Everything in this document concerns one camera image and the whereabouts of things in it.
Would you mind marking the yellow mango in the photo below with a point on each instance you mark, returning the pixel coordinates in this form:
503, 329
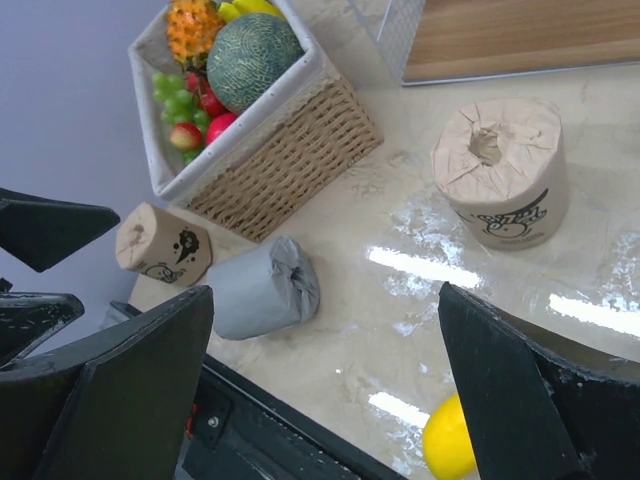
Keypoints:
447, 446

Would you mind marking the green grape bunch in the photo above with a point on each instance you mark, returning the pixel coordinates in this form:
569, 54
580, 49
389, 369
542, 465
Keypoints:
178, 104

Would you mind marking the green netted melon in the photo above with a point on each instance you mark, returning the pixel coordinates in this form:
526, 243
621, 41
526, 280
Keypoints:
248, 56

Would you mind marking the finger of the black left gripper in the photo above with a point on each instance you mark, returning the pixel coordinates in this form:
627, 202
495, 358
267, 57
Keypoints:
28, 319
42, 232

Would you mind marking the brown roll left edge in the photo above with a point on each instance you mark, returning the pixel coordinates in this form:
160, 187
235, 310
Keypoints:
159, 245

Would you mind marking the red apple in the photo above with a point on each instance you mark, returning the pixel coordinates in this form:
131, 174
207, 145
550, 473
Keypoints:
218, 125

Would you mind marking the red yellow peach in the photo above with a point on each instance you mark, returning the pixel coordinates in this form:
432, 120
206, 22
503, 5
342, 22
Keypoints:
186, 137

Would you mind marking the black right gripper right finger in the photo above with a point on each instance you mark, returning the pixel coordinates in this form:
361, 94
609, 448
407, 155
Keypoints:
538, 405

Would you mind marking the orange pineapple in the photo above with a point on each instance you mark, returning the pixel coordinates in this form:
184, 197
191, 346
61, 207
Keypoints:
192, 26

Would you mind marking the wicker basket with cloth liner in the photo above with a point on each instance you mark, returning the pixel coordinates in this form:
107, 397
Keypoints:
305, 131

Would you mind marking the brown roll centre table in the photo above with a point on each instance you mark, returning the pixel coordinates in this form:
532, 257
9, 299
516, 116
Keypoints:
501, 166

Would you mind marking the grey roll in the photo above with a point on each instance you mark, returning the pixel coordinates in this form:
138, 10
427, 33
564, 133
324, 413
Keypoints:
267, 289

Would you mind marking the yellow bananas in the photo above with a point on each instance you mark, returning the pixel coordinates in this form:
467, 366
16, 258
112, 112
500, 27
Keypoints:
233, 10

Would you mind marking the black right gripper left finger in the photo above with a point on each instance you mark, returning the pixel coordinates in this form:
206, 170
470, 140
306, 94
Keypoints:
113, 405

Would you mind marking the white wire wooden shelf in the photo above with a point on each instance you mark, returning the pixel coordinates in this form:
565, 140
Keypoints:
437, 42

